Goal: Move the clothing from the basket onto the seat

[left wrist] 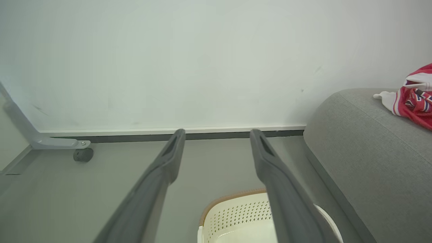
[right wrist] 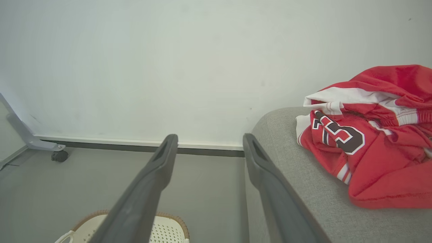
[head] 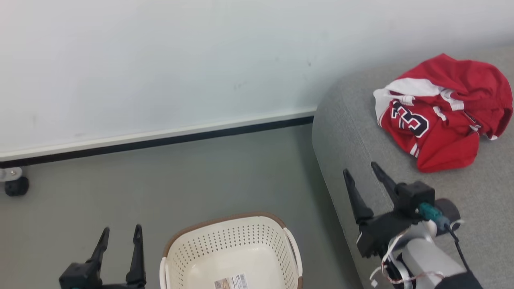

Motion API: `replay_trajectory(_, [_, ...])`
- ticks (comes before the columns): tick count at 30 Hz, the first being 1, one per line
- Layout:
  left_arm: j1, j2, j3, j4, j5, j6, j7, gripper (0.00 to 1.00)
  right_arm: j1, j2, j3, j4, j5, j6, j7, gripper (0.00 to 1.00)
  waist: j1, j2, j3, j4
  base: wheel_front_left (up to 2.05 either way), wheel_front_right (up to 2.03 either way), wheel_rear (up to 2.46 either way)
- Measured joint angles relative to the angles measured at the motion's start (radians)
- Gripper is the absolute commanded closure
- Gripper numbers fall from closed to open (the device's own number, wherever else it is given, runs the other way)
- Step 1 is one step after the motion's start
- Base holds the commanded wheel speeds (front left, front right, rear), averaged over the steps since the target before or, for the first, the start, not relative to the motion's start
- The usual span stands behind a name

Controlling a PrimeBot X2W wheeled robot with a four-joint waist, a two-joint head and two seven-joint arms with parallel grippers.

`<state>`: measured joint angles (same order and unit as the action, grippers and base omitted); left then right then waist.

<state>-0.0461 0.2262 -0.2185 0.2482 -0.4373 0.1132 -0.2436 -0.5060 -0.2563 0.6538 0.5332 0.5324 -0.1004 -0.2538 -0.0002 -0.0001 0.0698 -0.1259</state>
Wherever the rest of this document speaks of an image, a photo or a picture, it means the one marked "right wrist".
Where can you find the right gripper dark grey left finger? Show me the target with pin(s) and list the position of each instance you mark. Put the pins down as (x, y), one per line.
(138, 202)

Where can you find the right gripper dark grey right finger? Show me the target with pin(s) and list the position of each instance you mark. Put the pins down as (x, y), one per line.
(280, 209)

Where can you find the red and white sports jersey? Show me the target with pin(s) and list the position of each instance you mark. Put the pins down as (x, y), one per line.
(388, 168)

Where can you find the white laundry basket, wicker rim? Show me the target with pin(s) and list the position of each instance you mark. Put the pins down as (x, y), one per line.
(168, 232)

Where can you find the grey fabric sofa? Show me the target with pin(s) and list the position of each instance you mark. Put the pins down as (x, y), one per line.
(320, 206)

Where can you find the white and grey baseboard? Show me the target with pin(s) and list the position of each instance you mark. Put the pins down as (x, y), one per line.
(101, 141)

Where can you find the black caster wheel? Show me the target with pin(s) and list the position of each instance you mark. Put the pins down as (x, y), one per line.
(60, 156)

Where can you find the white metal stand leg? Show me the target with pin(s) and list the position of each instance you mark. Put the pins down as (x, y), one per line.
(27, 136)

